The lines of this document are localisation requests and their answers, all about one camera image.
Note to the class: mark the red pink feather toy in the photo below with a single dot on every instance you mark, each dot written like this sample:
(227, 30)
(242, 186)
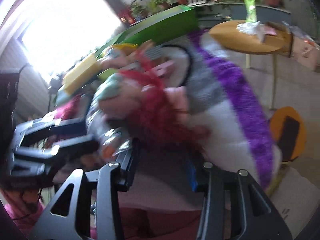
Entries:
(67, 108)
(155, 115)

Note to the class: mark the green standing packet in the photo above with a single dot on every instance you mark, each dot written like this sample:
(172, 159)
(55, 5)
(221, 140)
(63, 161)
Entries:
(250, 7)

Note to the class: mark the orange round stool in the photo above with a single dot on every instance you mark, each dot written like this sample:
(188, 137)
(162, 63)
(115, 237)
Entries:
(277, 120)

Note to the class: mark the purple white round rug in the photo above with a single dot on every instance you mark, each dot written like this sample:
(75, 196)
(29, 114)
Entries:
(225, 135)

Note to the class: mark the yellow foam block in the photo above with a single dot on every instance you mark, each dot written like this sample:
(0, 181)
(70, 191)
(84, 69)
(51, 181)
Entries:
(80, 72)

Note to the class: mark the grey television cabinet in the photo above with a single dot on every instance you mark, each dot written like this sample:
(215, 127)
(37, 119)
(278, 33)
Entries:
(270, 11)

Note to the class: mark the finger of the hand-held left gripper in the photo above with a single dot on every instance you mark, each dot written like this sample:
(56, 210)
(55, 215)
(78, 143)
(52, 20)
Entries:
(70, 126)
(80, 146)

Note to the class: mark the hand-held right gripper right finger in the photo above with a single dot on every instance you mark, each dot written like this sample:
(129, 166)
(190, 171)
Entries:
(192, 180)

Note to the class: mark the red flower decoration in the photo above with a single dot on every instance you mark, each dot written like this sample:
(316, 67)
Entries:
(126, 16)

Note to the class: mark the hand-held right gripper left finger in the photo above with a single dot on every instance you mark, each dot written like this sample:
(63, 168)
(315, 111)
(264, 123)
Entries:
(130, 170)

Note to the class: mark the brown cardboard box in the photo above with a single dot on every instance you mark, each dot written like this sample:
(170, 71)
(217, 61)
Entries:
(287, 42)

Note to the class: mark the grey curtain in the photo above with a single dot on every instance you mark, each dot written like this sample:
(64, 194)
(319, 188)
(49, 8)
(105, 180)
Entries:
(30, 90)

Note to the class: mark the maroon cloth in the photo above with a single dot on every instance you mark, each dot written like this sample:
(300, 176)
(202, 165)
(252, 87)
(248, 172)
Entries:
(162, 217)

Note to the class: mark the pink paper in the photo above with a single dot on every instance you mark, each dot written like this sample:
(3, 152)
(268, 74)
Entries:
(270, 31)

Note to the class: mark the green pouch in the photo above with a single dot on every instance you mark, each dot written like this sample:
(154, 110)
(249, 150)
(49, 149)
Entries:
(110, 90)

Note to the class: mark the round wooden side table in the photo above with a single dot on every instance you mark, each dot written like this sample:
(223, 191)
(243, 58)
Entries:
(232, 40)

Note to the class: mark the clear plastic bag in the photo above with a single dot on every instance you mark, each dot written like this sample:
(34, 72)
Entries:
(100, 122)

